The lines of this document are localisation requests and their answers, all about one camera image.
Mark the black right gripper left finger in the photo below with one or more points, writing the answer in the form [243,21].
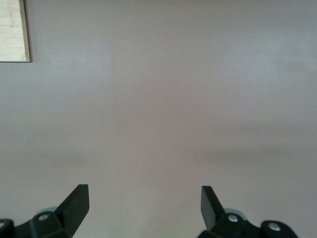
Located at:
[62,218]

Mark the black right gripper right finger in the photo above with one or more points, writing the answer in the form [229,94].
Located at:
[223,223]

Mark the bamboo cutting board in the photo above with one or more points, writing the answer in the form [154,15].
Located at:
[12,29]

